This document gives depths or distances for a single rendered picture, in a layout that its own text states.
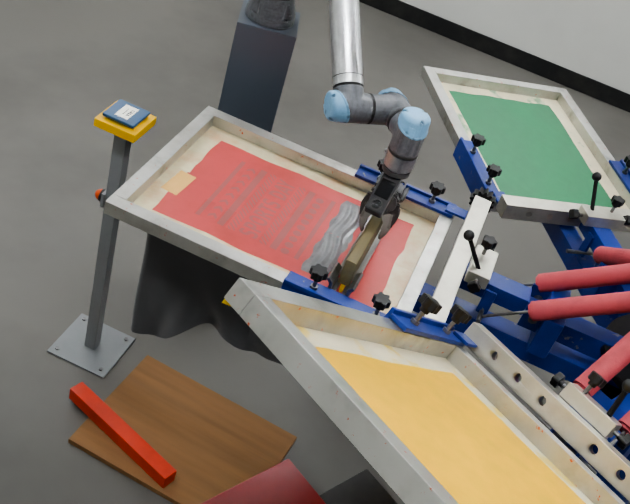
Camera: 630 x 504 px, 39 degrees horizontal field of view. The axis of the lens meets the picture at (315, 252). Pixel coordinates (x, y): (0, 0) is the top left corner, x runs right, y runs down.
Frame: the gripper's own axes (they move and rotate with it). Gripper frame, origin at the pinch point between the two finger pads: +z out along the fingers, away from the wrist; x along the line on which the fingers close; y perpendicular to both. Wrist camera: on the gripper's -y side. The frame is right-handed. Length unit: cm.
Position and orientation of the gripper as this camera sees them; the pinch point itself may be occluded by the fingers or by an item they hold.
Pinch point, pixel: (371, 232)
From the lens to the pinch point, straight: 233.0
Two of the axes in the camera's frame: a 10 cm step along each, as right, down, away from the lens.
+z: -2.5, 7.5, 6.2
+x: -9.1, -4.1, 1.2
